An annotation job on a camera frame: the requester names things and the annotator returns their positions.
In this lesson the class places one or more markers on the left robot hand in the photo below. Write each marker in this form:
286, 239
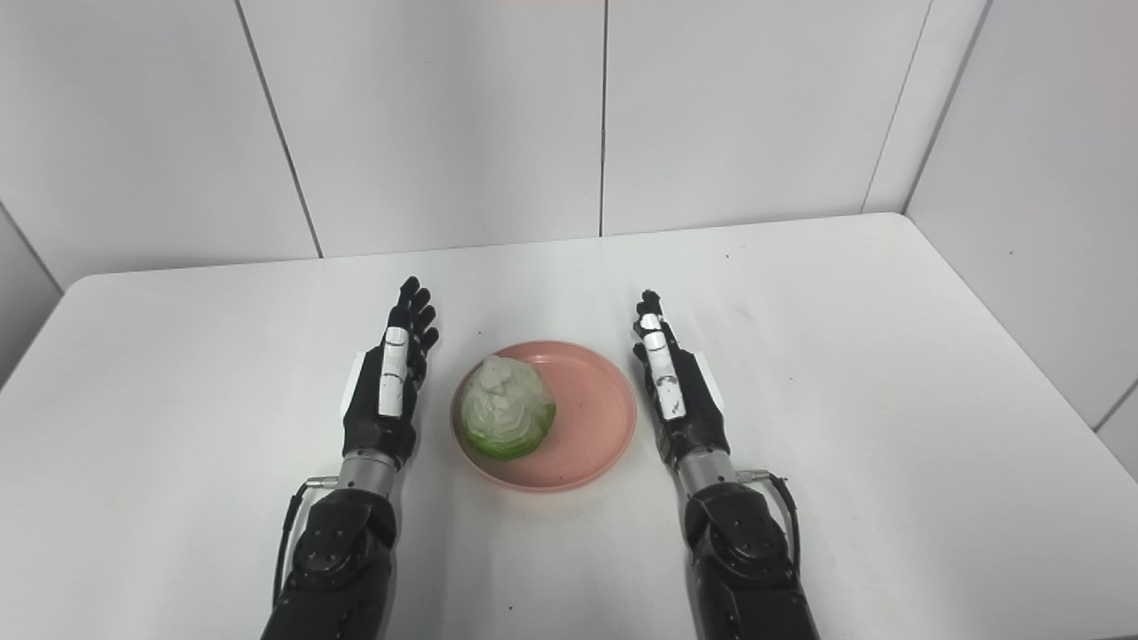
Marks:
384, 400

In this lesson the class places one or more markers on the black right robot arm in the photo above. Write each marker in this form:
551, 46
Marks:
742, 560

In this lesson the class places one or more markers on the green white cabbage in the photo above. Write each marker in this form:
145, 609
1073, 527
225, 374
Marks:
505, 407

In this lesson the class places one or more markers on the pink plate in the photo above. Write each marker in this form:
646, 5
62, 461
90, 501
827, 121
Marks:
582, 418

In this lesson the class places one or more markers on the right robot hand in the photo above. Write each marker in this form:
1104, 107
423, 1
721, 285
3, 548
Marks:
680, 391

